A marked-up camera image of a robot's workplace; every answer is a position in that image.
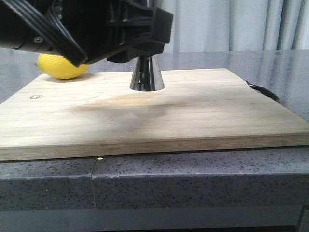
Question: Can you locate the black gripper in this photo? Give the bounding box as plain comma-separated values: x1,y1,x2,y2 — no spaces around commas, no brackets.
43,0,173,65

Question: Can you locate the steel double jigger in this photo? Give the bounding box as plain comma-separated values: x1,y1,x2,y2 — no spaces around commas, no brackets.
130,43,165,92

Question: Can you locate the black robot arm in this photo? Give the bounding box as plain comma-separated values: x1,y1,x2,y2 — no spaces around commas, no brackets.
0,0,173,66

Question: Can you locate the wooden cutting board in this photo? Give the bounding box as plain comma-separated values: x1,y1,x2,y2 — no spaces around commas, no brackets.
0,69,309,161

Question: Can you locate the yellow lemon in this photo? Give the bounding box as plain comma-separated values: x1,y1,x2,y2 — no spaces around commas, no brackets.
36,53,89,79

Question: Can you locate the black cutting board handle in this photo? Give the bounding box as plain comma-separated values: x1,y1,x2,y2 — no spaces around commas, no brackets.
245,80,280,102

